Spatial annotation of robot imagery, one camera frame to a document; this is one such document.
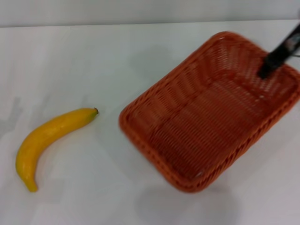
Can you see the yellow plastic banana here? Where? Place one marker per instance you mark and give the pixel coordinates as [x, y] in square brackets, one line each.
[39, 138]

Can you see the orange woven plastic basket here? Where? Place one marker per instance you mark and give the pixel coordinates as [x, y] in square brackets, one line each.
[201, 131]

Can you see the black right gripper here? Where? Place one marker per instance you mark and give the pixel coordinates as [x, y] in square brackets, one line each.
[289, 41]

